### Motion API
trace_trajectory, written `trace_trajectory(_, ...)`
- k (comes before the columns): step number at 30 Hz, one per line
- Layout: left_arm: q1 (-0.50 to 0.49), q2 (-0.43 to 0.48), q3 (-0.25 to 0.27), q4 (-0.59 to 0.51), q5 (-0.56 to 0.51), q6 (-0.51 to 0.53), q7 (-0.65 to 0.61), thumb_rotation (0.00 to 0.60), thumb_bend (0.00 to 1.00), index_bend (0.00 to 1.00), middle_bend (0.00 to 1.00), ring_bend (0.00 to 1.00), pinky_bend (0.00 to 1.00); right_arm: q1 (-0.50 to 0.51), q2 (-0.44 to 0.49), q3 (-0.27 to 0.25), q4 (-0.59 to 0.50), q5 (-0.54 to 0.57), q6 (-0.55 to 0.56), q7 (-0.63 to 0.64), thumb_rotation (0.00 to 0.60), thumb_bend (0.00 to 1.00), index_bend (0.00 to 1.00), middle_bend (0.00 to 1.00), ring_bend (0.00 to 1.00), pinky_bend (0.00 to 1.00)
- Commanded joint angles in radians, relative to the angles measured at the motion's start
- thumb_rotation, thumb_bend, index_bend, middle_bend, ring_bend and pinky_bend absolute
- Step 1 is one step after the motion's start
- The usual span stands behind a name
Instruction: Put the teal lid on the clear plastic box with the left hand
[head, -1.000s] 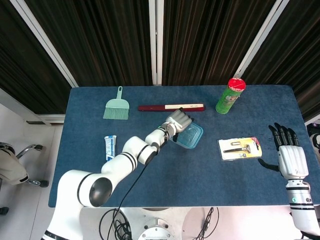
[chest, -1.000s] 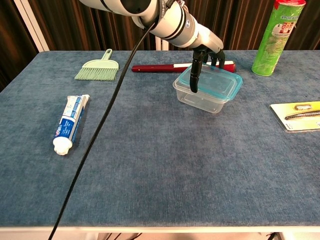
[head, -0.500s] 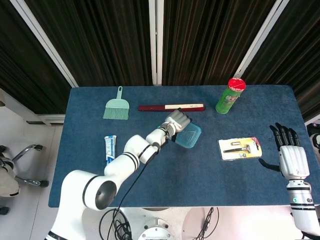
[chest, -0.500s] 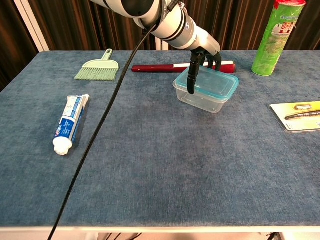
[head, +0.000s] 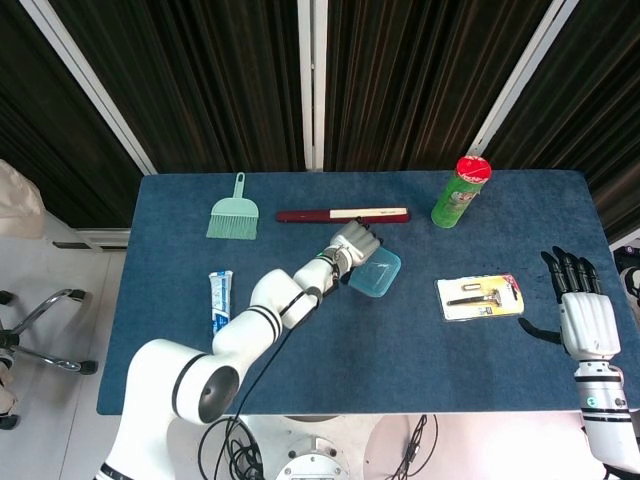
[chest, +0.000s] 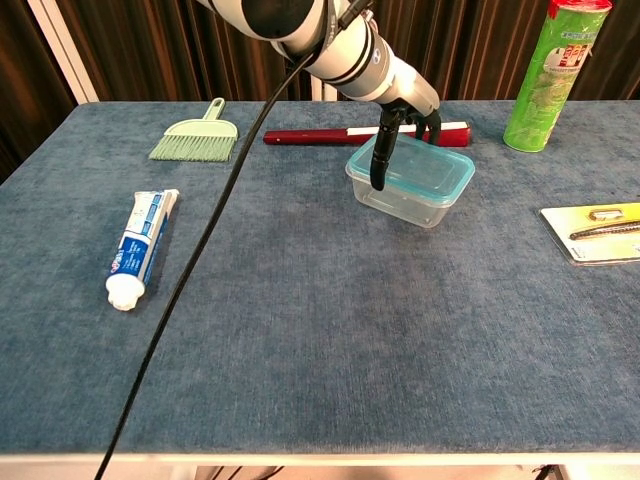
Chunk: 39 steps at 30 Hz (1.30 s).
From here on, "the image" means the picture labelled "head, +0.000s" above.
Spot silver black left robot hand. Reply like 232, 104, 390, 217
327, 218, 384, 267

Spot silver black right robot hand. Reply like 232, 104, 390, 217
517, 245, 622, 360

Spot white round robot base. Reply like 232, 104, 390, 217
274, 434, 351, 480

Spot green chips can red lid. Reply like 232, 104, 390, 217
430, 154, 493, 230

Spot mint green hand brush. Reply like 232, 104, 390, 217
205, 172, 261, 241

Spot dark red folded fan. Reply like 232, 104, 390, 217
275, 207, 412, 225

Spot razor in yellow blister pack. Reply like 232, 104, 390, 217
435, 273, 526, 322

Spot blue table cloth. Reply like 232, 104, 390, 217
95, 169, 640, 417

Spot white blue toothpaste tube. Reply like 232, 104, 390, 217
207, 270, 236, 336

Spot dark brown curtain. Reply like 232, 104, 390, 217
0, 0, 640, 246

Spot chrome base office chair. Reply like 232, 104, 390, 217
0, 288, 99, 431

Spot beige cloth bundle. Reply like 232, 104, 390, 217
0, 158, 46, 236

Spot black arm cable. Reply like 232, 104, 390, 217
227, 279, 321, 421

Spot white window frame post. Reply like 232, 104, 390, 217
297, 0, 329, 172
19, 0, 159, 175
467, 0, 581, 151

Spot thin black floor cable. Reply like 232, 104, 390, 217
384, 413, 441, 480

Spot black coiled floor cable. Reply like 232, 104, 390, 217
197, 416, 266, 480

